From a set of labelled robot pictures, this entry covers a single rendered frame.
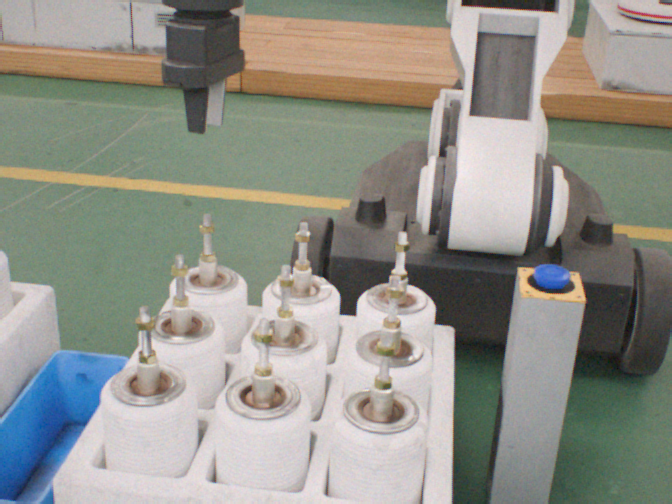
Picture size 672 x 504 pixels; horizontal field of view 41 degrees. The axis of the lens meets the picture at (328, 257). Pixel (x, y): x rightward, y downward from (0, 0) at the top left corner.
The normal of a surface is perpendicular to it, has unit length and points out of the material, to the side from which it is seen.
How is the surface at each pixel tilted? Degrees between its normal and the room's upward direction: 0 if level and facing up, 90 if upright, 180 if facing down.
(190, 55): 90
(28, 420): 88
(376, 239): 45
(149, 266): 0
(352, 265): 90
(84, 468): 0
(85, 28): 90
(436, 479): 0
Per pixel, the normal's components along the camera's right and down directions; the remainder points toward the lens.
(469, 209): -0.14, 0.27
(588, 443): 0.04, -0.90
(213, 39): 0.92, 0.20
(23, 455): 0.99, 0.07
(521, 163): -0.07, -0.34
